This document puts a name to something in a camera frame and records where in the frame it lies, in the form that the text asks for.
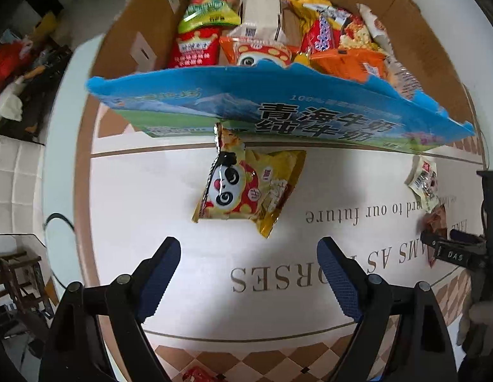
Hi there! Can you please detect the red pastry snack packet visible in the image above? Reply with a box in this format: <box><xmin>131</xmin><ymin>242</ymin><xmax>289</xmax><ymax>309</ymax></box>
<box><xmin>423</xmin><ymin>204</ymin><xmax>448</xmax><ymax>268</ymax></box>

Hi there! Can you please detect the small white snack packet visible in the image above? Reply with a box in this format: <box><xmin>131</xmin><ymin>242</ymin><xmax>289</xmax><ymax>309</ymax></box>
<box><xmin>407</xmin><ymin>156</ymin><xmax>439</xmax><ymax>213</ymax></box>

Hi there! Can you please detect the orange snack packet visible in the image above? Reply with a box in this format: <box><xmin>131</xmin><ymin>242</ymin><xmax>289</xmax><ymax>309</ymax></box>
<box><xmin>310</xmin><ymin>48</ymin><xmax>389</xmax><ymax>83</ymax></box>

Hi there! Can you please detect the yellow panda snack bag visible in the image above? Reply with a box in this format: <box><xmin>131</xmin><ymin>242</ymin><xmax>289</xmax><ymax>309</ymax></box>
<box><xmin>192</xmin><ymin>123</ymin><xmax>306</xmax><ymax>238</ymax></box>

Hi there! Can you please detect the green fruit candy bag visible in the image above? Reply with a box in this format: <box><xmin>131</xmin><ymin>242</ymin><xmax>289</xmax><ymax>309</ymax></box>
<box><xmin>177</xmin><ymin>0</ymin><xmax>241</xmax><ymax>34</ymax></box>

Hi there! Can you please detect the white gloved hand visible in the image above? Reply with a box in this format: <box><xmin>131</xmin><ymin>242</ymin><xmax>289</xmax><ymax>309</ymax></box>
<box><xmin>456</xmin><ymin>299</ymin><xmax>493</xmax><ymax>356</ymax></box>

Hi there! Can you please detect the wooden stool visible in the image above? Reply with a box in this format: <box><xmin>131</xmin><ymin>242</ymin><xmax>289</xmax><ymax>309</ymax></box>
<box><xmin>0</xmin><ymin>251</ymin><xmax>54</xmax><ymax>319</ymax></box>

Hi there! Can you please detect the white cookie snack bag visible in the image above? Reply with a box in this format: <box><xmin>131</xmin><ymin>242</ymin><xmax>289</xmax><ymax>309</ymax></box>
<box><xmin>357</xmin><ymin>4</ymin><xmax>422</xmax><ymax>100</ymax></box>

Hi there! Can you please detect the brown cardboard box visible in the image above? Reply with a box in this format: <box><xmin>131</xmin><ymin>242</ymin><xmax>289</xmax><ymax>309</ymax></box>
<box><xmin>88</xmin><ymin>0</ymin><xmax>475</xmax><ymax>152</ymax></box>

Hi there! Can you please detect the white padded sofa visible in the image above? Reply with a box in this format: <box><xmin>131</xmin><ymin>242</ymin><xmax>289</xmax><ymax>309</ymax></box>
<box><xmin>0</xmin><ymin>135</ymin><xmax>44</xmax><ymax>242</ymax></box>

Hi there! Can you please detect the yellow red noodle packet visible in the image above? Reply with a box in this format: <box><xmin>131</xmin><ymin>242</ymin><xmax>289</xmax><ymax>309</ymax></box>
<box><xmin>286</xmin><ymin>0</ymin><xmax>382</xmax><ymax>54</ymax></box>

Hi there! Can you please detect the orange panda snack bag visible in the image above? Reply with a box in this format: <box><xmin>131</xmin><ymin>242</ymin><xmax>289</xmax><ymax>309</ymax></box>
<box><xmin>219</xmin><ymin>36</ymin><xmax>292</xmax><ymax>67</ymax></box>

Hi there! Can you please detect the white paper carton pack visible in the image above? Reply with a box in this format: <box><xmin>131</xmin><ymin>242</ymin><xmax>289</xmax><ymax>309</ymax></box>
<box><xmin>227</xmin><ymin>0</ymin><xmax>288</xmax><ymax>44</ymax></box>

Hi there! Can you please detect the red bag on floor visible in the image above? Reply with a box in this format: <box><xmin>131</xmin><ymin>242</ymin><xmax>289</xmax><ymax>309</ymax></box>
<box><xmin>0</xmin><ymin>40</ymin><xmax>32</xmax><ymax>94</ymax></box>

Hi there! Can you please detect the yellow box on floor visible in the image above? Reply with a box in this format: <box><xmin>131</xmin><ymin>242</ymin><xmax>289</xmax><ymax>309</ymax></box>
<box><xmin>30</xmin><ymin>11</ymin><xmax>58</xmax><ymax>43</ymax></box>

